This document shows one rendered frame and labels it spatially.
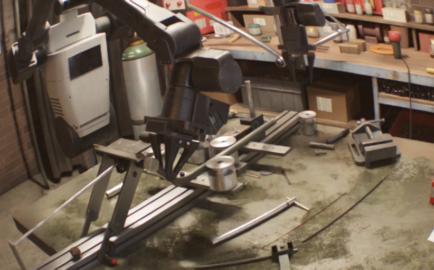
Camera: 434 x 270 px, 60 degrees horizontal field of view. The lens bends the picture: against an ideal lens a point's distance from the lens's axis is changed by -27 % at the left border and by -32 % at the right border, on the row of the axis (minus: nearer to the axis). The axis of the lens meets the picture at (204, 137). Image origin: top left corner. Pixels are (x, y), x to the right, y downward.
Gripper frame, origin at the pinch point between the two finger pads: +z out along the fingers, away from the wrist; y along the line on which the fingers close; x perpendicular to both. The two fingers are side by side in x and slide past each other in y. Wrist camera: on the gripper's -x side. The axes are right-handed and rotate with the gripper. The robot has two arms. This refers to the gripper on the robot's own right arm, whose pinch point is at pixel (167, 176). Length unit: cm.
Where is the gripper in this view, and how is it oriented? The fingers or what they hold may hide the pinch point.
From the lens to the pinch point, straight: 87.3
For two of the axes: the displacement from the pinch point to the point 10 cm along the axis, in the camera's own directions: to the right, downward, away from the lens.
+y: -7.6, -1.2, 6.3
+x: -6.2, -1.4, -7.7
